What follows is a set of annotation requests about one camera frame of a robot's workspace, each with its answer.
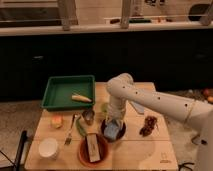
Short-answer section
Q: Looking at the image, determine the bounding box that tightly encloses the small metal cup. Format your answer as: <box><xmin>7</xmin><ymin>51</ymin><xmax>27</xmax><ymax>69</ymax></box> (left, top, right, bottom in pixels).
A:
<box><xmin>82</xmin><ymin>110</ymin><xmax>95</xmax><ymax>126</ymax></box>

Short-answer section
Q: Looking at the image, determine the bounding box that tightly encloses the green plastic tray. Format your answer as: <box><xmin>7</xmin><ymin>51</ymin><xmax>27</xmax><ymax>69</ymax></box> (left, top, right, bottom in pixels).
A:
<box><xmin>42</xmin><ymin>75</ymin><xmax>95</xmax><ymax>111</ymax></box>

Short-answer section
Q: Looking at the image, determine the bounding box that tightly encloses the yellow corn cob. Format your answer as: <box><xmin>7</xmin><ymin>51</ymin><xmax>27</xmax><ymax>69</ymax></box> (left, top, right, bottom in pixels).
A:
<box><xmin>71</xmin><ymin>95</ymin><xmax>92</xmax><ymax>103</ymax></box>

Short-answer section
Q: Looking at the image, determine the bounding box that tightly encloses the green pepper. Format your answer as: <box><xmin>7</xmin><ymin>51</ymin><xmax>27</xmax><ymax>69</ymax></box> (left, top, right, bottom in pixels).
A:
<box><xmin>76</xmin><ymin>117</ymin><xmax>87</xmax><ymax>137</ymax></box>

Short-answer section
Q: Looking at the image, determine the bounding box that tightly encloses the dark grape bunch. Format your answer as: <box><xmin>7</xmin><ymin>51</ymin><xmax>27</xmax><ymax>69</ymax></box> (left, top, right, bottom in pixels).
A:
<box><xmin>139</xmin><ymin>116</ymin><xmax>157</xmax><ymax>137</ymax></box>

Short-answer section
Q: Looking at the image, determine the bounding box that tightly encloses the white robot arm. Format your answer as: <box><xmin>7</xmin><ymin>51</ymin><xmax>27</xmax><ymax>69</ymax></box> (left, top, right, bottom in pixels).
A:
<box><xmin>106</xmin><ymin>73</ymin><xmax>213</xmax><ymax>171</ymax></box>

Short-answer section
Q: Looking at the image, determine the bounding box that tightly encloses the small green cup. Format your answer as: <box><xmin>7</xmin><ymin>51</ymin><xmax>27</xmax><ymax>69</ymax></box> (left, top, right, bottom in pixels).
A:
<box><xmin>100</xmin><ymin>102</ymin><xmax>108</xmax><ymax>116</ymax></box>

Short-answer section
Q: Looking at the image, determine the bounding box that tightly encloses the wooden block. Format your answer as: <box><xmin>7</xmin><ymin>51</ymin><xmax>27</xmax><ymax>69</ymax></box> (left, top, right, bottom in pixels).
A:
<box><xmin>86</xmin><ymin>134</ymin><xmax>100</xmax><ymax>163</ymax></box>

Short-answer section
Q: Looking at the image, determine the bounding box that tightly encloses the white cup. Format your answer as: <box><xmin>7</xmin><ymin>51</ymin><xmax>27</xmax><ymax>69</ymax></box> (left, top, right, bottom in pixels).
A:
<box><xmin>38</xmin><ymin>138</ymin><xmax>59</xmax><ymax>159</ymax></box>

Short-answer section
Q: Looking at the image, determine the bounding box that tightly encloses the purple bowl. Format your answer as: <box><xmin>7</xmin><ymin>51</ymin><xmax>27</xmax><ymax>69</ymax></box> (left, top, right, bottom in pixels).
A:
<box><xmin>101</xmin><ymin>120</ymin><xmax>126</xmax><ymax>142</ymax></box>

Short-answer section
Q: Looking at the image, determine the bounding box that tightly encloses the orange terracotta bowl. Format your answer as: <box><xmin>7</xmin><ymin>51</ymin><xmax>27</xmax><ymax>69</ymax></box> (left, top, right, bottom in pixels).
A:
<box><xmin>77</xmin><ymin>134</ymin><xmax>109</xmax><ymax>168</ymax></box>

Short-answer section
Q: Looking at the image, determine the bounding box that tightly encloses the orange yellow toy fruit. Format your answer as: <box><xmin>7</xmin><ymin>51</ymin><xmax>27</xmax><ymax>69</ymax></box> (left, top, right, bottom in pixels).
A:
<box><xmin>51</xmin><ymin>115</ymin><xmax>63</xmax><ymax>129</ymax></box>

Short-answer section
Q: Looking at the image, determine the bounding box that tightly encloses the blue sponge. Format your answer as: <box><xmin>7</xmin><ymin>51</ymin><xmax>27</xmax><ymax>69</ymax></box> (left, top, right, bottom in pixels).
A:
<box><xmin>104</xmin><ymin>120</ymin><xmax>122</xmax><ymax>141</ymax></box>

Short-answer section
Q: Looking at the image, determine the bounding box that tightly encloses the silver fork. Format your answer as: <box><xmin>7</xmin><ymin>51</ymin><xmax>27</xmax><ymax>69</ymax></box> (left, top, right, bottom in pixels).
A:
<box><xmin>64</xmin><ymin>114</ymin><xmax>80</xmax><ymax>145</ymax></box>

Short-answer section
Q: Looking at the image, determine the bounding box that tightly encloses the grey folded cloth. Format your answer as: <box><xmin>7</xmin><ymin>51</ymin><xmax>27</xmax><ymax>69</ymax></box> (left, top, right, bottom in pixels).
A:
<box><xmin>130</xmin><ymin>102</ymin><xmax>145</xmax><ymax>115</ymax></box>

